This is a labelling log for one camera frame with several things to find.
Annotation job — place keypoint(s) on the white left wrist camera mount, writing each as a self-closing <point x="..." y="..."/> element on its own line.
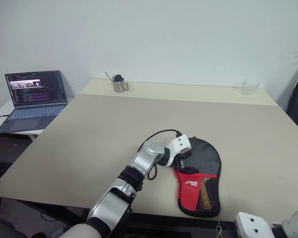
<point x="180" y="146"/>

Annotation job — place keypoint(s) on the steel pitcher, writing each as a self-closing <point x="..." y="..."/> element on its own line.
<point x="119" y="86"/>

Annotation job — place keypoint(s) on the open grey laptop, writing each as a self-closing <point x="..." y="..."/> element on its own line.
<point x="29" y="116"/>

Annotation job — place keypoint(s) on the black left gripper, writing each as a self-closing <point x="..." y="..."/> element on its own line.
<point x="181" y="161"/>

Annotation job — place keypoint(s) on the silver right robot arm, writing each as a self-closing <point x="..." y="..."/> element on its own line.
<point x="295" y="223"/>

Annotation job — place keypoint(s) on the thin metal stick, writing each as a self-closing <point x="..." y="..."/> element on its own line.
<point x="108" y="75"/>

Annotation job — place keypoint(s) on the clear glass cup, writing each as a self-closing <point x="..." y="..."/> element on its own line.
<point x="248" y="88"/>

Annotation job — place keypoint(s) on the black red paddle case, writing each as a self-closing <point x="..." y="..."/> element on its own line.
<point x="203" y="158"/>

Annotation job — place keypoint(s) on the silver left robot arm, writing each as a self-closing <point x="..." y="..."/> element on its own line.
<point x="149" y="153"/>

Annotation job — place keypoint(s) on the black object in pitcher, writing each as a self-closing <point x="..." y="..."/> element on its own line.
<point x="118" y="78"/>

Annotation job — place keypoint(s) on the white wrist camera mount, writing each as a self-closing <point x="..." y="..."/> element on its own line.
<point x="248" y="223"/>
<point x="180" y="146"/>

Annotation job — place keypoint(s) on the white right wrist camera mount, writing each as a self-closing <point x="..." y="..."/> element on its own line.
<point x="248" y="223"/>

